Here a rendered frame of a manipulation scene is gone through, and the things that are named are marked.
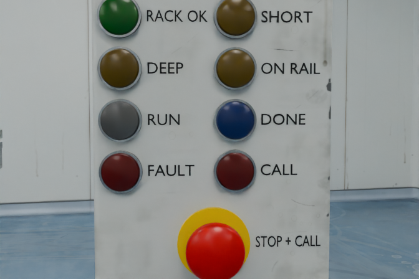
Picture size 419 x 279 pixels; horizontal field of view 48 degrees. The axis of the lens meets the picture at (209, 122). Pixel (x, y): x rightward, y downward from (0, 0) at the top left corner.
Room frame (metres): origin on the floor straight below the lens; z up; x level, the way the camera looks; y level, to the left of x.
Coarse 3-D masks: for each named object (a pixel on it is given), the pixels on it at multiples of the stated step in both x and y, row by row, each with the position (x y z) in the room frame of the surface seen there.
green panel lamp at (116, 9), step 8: (112, 0) 0.32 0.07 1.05; (120, 0) 0.32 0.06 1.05; (128, 0) 0.32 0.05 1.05; (104, 8) 0.32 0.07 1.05; (112, 8) 0.32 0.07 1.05; (120, 8) 0.32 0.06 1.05; (128, 8) 0.32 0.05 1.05; (136, 8) 0.32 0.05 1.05; (104, 16) 0.32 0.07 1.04; (112, 16) 0.32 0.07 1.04; (120, 16) 0.32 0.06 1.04; (128, 16) 0.32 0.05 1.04; (136, 16) 0.32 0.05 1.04; (104, 24) 0.32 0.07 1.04; (112, 24) 0.32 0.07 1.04; (120, 24) 0.32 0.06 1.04; (128, 24) 0.32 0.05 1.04; (136, 24) 0.32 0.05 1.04; (112, 32) 0.32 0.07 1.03; (120, 32) 0.32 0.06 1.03
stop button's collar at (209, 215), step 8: (208, 208) 0.33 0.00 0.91; (216, 208) 0.33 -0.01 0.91; (192, 216) 0.33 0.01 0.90; (200, 216) 0.33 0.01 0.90; (208, 216) 0.33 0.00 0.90; (216, 216) 0.33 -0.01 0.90; (224, 216) 0.33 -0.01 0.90; (232, 216) 0.33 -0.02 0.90; (184, 224) 0.33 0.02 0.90; (192, 224) 0.33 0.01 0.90; (200, 224) 0.33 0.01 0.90; (232, 224) 0.33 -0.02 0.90; (240, 224) 0.33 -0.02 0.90; (184, 232) 0.33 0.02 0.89; (192, 232) 0.33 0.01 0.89; (240, 232) 0.33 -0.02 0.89; (248, 232) 0.33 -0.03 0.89; (184, 240) 0.33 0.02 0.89; (248, 240) 0.33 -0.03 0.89; (256, 240) 0.33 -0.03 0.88; (280, 240) 0.33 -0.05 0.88; (288, 240) 0.33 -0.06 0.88; (304, 240) 0.33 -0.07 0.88; (184, 248) 0.33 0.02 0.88; (248, 248) 0.33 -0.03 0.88; (184, 256) 0.33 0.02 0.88; (184, 264) 0.33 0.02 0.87
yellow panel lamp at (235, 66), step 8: (224, 56) 0.33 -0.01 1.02; (232, 56) 0.32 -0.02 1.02; (240, 56) 0.32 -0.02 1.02; (248, 56) 0.33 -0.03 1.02; (216, 64) 0.33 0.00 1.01; (224, 64) 0.32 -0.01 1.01; (232, 64) 0.32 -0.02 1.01; (240, 64) 0.32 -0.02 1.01; (248, 64) 0.32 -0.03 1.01; (216, 72) 0.33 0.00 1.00; (224, 72) 0.32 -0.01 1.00; (232, 72) 0.32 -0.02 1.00; (240, 72) 0.32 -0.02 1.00; (248, 72) 0.32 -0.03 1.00; (224, 80) 0.33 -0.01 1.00; (232, 80) 0.32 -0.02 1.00; (240, 80) 0.32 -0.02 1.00; (248, 80) 0.33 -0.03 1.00
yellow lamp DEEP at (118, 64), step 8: (104, 56) 0.32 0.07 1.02; (112, 56) 0.32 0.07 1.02; (120, 56) 0.32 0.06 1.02; (128, 56) 0.32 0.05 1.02; (104, 64) 0.32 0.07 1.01; (112, 64) 0.32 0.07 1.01; (120, 64) 0.32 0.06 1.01; (128, 64) 0.32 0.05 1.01; (136, 64) 0.32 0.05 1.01; (104, 72) 0.32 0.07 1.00; (112, 72) 0.32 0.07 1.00; (120, 72) 0.32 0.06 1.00; (128, 72) 0.32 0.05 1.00; (136, 72) 0.32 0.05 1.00; (104, 80) 0.32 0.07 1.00; (112, 80) 0.32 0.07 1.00; (120, 80) 0.32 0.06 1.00; (128, 80) 0.32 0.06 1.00
